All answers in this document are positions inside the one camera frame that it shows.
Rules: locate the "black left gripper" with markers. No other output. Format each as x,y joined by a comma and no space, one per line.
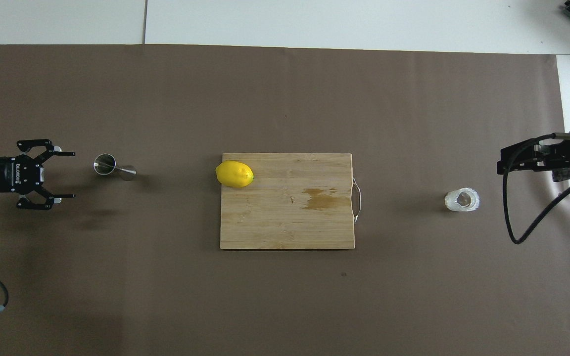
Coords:
3,174

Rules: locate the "steel double jigger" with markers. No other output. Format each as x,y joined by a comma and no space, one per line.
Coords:
105,164

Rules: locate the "clear textured glass cup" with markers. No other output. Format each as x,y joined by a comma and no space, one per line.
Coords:
462,200

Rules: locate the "yellow lemon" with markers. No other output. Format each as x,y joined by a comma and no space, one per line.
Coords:
234,174

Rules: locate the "wooden cutting board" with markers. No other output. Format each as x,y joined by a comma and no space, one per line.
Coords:
275,217

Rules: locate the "brown table mat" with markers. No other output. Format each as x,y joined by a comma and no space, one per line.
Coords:
265,296

